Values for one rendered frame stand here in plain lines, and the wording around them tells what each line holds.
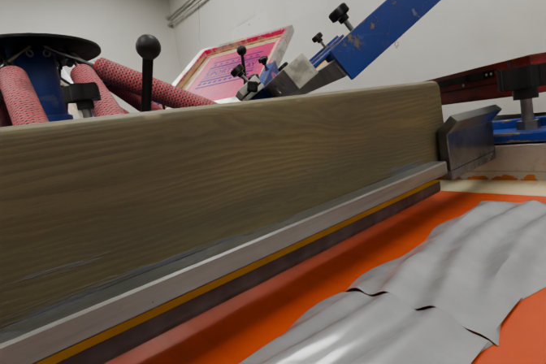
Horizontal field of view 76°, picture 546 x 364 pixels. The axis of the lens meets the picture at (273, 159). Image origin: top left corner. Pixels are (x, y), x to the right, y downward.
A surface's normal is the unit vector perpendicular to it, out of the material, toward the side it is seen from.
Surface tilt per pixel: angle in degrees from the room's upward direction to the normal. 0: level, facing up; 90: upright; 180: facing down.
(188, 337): 0
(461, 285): 34
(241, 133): 90
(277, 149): 90
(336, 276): 0
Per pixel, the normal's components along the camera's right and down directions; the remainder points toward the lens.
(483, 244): 0.22, -0.86
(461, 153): 0.62, -0.03
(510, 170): -0.76, 0.19
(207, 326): -0.16, -0.98
